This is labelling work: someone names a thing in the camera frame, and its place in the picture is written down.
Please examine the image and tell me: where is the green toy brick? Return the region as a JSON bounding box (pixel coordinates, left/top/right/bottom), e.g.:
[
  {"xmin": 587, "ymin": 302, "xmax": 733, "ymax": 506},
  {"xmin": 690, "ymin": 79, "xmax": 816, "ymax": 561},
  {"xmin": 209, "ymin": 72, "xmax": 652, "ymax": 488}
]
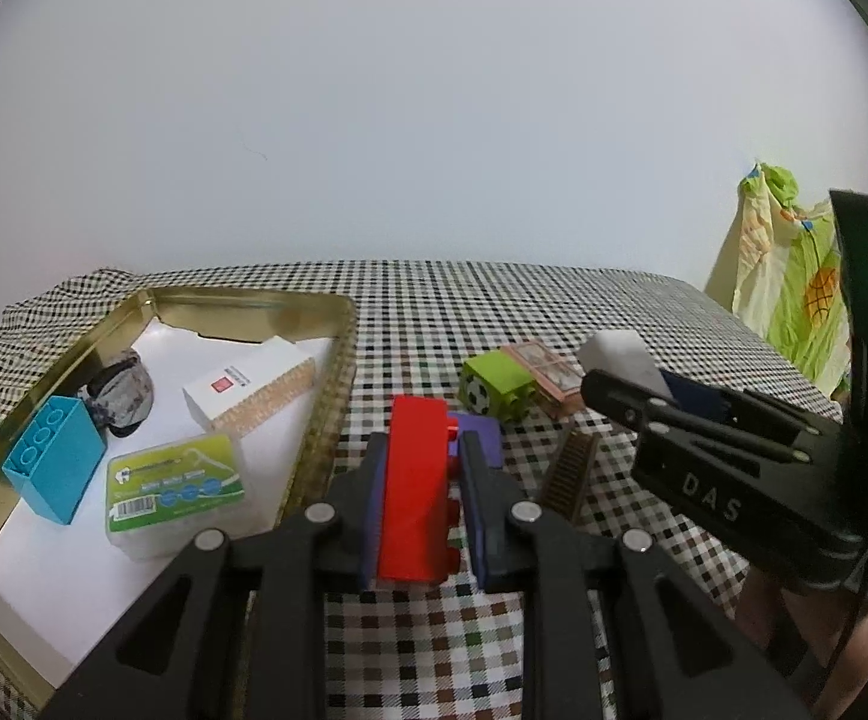
[{"xmin": 458, "ymin": 349, "xmax": 536, "ymax": 422}]

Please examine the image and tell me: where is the blue toy brick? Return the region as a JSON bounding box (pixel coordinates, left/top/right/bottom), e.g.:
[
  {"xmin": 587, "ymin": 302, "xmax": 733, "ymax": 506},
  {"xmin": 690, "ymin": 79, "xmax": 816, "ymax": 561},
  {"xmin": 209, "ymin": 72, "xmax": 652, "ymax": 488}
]
[{"xmin": 1, "ymin": 395, "xmax": 107, "ymax": 525}]

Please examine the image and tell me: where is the gold metal tin box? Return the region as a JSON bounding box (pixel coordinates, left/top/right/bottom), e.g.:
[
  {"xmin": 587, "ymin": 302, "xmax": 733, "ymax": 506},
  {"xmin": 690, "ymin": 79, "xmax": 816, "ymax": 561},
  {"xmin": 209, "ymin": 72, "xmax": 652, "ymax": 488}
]
[{"xmin": 0, "ymin": 288, "xmax": 358, "ymax": 717}]

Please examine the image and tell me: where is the green floss pick box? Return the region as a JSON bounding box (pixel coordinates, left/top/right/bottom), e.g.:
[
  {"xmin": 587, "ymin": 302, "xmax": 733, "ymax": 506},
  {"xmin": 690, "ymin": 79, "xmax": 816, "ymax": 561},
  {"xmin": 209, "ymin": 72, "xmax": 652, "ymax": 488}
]
[{"xmin": 105, "ymin": 433, "xmax": 256, "ymax": 561}]

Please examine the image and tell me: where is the brown wooden comb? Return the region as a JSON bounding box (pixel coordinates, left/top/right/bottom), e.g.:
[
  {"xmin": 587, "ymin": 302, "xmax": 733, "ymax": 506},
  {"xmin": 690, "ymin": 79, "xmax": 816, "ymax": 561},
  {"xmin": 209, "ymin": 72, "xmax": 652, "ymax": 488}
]
[{"xmin": 536, "ymin": 429, "xmax": 600, "ymax": 525}]

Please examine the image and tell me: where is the person's right hand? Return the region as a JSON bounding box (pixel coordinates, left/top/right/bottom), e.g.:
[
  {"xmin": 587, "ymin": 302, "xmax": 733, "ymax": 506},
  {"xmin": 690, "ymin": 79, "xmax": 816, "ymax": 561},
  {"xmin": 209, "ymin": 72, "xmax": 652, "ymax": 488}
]
[{"xmin": 735, "ymin": 566, "xmax": 868, "ymax": 718}]

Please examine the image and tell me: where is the white small carton box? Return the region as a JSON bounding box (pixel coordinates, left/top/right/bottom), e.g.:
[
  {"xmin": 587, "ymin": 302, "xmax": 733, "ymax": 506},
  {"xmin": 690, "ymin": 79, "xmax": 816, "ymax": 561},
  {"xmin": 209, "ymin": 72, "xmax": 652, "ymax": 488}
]
[{"xmin": 182, "ymin": 337, "xmax": 317, "ymax": 437}]

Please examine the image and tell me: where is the white paper liner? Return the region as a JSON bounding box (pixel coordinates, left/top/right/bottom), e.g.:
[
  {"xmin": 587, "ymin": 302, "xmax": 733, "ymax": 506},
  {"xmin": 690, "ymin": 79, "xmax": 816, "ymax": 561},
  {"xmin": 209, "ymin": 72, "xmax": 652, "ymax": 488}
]
[{"xmin": 0, "ymin": 320, "xmax": 315, "ymax": 688}]

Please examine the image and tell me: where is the green yellow hanging cloth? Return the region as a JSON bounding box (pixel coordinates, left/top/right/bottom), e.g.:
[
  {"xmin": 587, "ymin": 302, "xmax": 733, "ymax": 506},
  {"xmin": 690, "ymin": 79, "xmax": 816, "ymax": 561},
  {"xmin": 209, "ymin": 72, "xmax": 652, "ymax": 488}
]
[{"xmin": 705, "ymin": 163, "xmax": 850, "ymax": 397}]

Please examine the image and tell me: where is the red toy brick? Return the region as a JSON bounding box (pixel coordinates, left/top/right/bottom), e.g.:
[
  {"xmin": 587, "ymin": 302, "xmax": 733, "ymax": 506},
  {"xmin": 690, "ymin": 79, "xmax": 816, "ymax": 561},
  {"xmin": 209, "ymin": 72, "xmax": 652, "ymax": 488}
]
[{"xmin": 375, "ymin": 395, "xmax": 459, "ymax": 587}]

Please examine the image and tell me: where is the white charger plug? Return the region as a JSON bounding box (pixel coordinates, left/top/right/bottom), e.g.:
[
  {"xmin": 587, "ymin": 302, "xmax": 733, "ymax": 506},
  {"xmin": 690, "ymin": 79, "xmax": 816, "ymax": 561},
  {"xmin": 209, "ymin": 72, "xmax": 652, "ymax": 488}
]
[{"xmin": 577, "ymin": 330, "xmax": 671, "ymax": 398}]

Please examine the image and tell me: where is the purple toy brick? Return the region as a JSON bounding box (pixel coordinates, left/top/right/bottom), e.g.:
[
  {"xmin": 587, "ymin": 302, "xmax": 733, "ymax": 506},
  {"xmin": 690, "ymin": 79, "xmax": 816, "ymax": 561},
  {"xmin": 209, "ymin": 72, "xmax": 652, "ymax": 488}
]
[{"xmin": 450, "ymin": 413, "xmax": 504, "ymax": 470}]

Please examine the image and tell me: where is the grey black watch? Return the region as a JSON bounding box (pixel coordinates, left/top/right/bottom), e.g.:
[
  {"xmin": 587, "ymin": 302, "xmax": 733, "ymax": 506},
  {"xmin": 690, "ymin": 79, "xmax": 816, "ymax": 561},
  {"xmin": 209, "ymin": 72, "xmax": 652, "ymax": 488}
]
[{"xmin": 77, "ymin": 349, "xmax": 154, "ymax": 439}]

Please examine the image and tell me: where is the rose gold makeup palette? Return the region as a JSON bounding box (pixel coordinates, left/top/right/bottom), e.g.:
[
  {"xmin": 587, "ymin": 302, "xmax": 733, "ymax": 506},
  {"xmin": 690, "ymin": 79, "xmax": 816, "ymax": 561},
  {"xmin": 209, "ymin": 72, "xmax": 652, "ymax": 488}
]
[{"xmin": 502, "ymin": 340, "xmax": 584, "ymax": 419}]

